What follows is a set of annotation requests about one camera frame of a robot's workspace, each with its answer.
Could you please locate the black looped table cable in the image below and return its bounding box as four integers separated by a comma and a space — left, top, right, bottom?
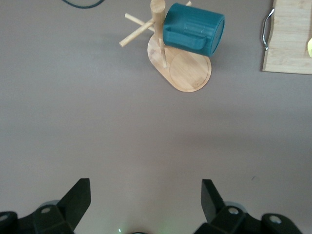
60, 0, 105, 10

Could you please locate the wooden mug rack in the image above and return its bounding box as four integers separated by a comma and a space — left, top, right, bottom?
118, 0, 213, 93

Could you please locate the bamboo cutting board metal handle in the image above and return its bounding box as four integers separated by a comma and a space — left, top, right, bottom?
261, 0, 312, 75

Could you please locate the teal cup yellow inside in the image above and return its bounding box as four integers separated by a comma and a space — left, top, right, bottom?
162, 2, 226, 58

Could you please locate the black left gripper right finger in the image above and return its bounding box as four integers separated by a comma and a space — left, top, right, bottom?
195, 179, 303, 234

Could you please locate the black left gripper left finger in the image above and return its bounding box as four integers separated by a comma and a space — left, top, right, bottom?
0, 178, 92, 234

